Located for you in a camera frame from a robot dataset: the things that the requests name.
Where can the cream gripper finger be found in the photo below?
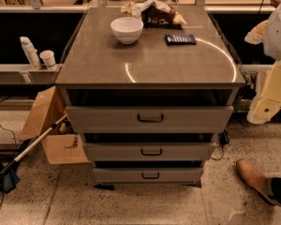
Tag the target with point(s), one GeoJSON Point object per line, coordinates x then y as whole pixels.
{"type": "Point", "coordinates": [262, 110]}
{"type": "Point", "coordinates": [255, 36]}

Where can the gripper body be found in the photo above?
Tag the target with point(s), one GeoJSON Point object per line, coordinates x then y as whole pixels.
{"type": "Point", "coordinates": [278, 37]}

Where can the grey top drawer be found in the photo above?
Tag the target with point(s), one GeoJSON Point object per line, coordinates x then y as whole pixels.
{"type": "Point", "coordinates": [148, 119]}

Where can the grey drawer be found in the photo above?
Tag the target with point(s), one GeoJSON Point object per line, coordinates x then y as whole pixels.
{"type": "Point", "coordinates": [159, 175]}
{"type": "Point", "coordinates": [148, 119]}
{"type": "Point", "coordinates": [141, 151]}

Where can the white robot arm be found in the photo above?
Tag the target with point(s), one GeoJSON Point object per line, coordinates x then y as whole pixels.
{"type": "Point", "coordinates": [271, 41]}

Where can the grey bottom drawer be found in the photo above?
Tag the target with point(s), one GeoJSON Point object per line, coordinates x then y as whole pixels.
{"type": "Point", "coordinates": [159, 175]}

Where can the grey drawer cabinet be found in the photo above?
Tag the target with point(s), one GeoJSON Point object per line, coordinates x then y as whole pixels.
{"type": "Point", "coordinates": [101, 71]}

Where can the grey middle drawer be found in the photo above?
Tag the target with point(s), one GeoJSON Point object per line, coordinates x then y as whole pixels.
{"type": "Point", "coordinates": [141, 151]}

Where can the open cardboard box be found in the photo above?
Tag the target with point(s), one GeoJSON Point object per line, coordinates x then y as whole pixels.
{"type": "Point", "coordinates": [47, 109]}

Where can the tan leather shoe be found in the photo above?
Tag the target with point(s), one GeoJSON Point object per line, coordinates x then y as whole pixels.
{"type": "Point", "coordinates": [255, 179]}

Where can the dark blue snack bar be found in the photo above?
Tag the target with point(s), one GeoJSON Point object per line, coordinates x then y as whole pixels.
{"type": "Point", "coordinates": [172, 39]}

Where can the brown chip bag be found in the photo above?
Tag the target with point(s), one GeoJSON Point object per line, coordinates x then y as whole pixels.
{"type": "Point", "coordinates": [153, 12]}

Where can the white ceramic bowl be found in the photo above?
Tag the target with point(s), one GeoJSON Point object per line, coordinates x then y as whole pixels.
{"type": "Point", "coordinates": [127, 29]}

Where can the silver black pole tool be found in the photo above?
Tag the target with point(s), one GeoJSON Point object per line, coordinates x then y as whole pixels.
{"type": "Point", "coordinates": [9, 165]}

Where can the white spray bottle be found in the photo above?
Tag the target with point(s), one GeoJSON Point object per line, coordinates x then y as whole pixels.
{"type": "Point", "coordinates": [30, 52]}

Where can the grey side shelf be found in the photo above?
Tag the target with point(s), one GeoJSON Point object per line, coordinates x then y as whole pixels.
{"type": "Point", "coordinates": [24, 74]}

